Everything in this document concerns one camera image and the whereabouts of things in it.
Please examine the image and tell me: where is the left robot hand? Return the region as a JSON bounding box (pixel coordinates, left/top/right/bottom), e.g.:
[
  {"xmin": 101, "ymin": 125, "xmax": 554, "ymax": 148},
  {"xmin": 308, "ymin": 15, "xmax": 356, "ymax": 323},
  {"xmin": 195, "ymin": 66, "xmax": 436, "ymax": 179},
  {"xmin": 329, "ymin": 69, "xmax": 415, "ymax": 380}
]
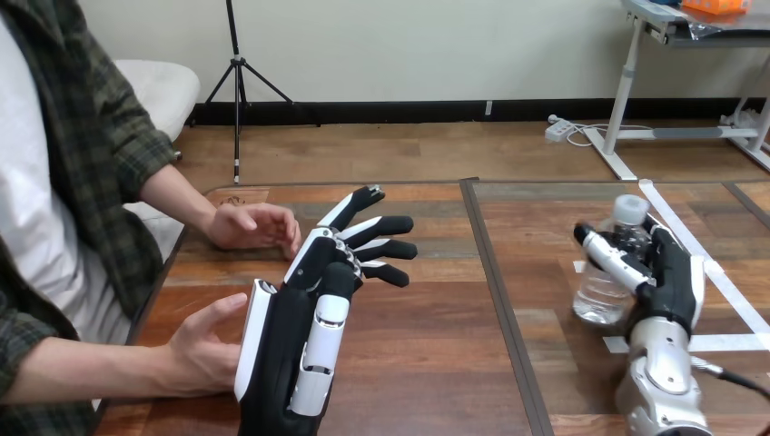
[{"xmin": 232, "ymin": 184, "xmax": 420, "ymax": 436}]

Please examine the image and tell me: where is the person's hand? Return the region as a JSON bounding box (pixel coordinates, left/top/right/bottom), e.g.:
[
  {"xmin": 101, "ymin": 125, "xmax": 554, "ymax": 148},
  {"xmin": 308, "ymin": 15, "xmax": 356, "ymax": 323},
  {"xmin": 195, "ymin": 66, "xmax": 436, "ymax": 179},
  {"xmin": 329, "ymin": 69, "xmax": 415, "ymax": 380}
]
[
  {"xmin": 161, "ymin": 292, "xmax": 250, "ymax": 399},
  {"xmin": 202, "ymin": 202, "xmax": 303, "ymax": 261}
]

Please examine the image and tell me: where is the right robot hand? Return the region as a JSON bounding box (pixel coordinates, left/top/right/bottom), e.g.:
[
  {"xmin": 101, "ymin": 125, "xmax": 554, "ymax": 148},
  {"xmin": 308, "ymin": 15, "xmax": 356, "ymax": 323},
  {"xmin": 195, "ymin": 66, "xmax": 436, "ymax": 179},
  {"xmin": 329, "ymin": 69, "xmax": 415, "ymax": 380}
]
[{"xmin": 573, "ymin": 213, "xmax": 706, "ymax": 339}]

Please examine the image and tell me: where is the clear water bottle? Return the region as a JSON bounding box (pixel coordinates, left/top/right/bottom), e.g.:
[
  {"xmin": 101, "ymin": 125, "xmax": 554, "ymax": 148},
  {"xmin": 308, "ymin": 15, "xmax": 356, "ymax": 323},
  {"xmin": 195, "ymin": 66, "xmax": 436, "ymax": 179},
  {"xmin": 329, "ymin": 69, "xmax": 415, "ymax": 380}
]
[{"xmin": 571, "ymin": 193, "xmax": 652, "ymax": 327}]

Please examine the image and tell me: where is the person's forearm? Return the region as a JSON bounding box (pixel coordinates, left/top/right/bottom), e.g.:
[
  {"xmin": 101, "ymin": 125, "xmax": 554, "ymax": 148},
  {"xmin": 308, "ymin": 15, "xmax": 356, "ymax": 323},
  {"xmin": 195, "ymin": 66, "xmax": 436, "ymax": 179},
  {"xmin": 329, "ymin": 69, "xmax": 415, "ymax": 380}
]
[
  {"xmin": 138, "ymin": 163, "xmax": 219, "ymax": 233},
  {"xmin": 0, "ymin": 336, "xmax": 177, "ymax": 405}
]

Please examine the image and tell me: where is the person's body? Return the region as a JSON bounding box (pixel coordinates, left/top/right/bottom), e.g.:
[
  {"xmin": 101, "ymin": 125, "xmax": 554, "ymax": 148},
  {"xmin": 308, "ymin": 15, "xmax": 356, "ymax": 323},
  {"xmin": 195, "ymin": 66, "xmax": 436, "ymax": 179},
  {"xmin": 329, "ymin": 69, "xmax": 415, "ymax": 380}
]
[{"xmin": 0, "ymin": 0, "xmax": 185, "ymax": 436}]

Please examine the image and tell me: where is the black tripod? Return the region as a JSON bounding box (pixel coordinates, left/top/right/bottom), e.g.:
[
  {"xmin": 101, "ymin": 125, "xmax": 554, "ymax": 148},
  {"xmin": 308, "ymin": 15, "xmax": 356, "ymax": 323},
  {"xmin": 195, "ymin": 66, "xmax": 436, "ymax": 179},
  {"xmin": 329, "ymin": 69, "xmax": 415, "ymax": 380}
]
[{"xmin": 184, "ymin": 0, "xmax": 321, "ymax": 186}]

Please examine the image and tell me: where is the white cushioned chair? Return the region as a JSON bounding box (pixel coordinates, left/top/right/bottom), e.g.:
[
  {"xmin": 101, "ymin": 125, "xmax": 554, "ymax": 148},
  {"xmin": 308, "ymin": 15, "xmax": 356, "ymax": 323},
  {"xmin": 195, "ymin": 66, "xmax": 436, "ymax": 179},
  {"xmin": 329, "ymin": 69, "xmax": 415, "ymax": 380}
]
[{"xmin": 113, "ymin": 58, "xmax": 202, "ymax": 144}]

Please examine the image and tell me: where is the white power strip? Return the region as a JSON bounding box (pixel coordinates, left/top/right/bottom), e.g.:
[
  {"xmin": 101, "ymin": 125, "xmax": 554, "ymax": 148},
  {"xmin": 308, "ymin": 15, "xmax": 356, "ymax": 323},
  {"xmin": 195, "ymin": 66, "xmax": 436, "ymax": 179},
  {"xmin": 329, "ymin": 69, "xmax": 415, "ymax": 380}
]
[{"xmin": 544, "ymin": 118, "xmax": 576, "ymax": 144}]

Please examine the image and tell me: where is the white desk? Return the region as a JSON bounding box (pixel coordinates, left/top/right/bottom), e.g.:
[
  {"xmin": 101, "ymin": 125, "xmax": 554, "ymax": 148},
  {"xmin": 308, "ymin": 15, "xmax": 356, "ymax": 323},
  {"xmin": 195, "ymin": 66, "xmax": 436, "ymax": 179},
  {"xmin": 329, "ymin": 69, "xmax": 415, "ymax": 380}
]
[{"xmin": 583, "ymin": 0, "xmax": 770, "ymax": 183}]

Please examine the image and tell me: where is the orange thing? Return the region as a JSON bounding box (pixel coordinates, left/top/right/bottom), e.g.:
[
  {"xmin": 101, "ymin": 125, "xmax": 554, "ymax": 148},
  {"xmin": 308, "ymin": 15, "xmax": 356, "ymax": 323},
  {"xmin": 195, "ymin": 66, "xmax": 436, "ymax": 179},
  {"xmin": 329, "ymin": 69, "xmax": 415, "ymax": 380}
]
[{"xmin": 681, "ymin": 0, "xmax": 753, "ymax": 16}]

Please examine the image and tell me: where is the black cable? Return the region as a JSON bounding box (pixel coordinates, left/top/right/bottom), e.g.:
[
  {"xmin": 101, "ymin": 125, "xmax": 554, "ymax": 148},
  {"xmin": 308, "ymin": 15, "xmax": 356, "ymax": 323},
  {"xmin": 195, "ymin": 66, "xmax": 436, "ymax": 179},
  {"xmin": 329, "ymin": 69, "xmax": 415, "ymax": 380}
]
[{"xmin": 689, "ymin": 354, "xmax": 770, "ymax": 399}]

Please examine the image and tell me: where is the tangle of cables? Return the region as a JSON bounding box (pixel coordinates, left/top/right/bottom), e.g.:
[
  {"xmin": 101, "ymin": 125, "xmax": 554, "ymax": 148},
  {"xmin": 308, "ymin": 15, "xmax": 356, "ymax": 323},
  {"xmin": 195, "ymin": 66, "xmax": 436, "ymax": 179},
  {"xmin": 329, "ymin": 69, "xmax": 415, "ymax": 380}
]
[{"xmin": 547, "ymin": 108, "xmax": 770, "ymax": 149}]

